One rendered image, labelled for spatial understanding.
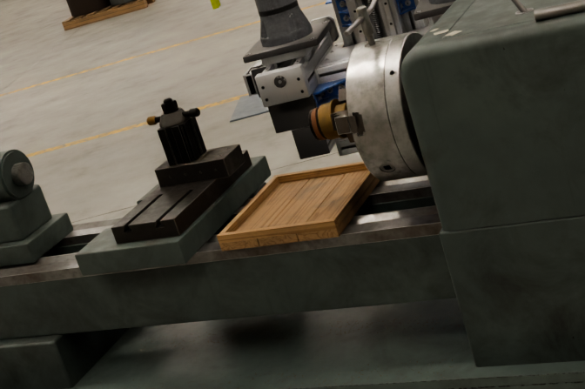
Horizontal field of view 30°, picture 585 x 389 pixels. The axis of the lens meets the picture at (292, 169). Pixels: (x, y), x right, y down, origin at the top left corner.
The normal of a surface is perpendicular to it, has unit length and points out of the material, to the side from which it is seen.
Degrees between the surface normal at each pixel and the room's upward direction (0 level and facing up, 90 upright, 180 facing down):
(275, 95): 90
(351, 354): 0
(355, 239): 90
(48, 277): 90
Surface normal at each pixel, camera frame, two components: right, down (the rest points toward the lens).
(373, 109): -0.43, 0.09
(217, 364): -0.29, -0.91
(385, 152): -0.26, 0.65
